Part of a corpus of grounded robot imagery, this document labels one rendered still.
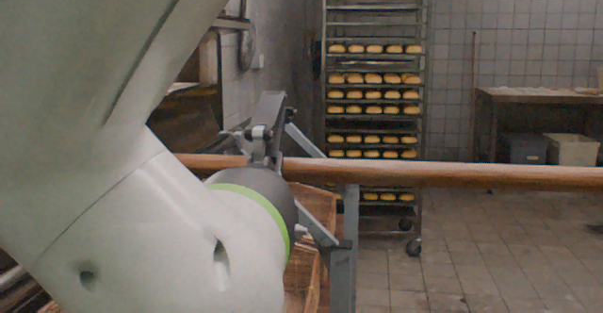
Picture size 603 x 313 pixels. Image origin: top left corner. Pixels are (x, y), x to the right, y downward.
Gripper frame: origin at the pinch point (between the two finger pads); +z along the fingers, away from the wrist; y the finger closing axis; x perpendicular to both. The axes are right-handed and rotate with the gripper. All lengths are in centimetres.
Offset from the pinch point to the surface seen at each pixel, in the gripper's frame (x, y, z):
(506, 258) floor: 99, 120, 264
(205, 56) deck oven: -56, -9, 148
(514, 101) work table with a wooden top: 136, 35, 411
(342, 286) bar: 5.8, 32.8, 35.1
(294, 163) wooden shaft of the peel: 1.4, -0.3, -1.0
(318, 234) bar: 0.9, 22.5, 36.1
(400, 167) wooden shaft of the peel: 13.9, -0.2, -0.8
